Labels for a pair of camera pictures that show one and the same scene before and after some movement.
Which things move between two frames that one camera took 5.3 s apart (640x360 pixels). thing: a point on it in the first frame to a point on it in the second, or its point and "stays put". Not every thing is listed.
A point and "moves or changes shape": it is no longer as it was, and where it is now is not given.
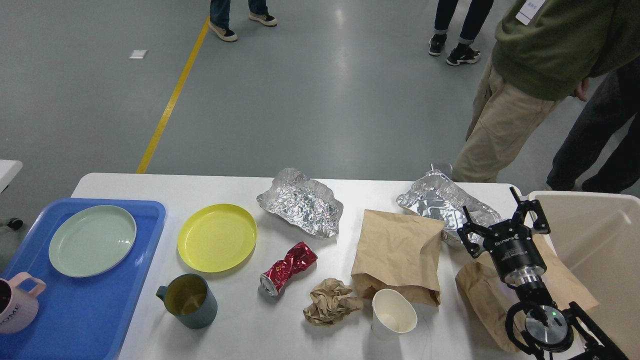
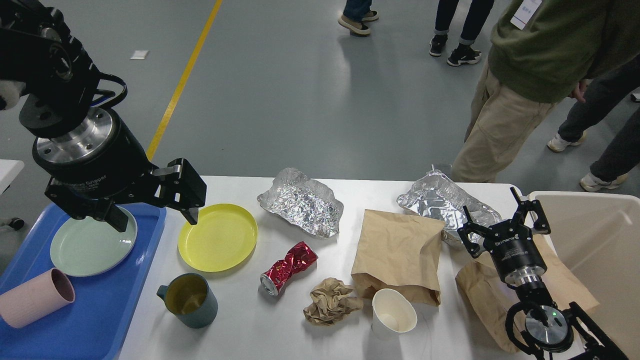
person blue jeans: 220,12 to 356,13
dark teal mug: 188,297 stays put
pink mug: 18,308 moves or changes shape
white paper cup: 392,316 stays put
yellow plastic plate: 215,237 stays put
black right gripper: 510,244 stays put
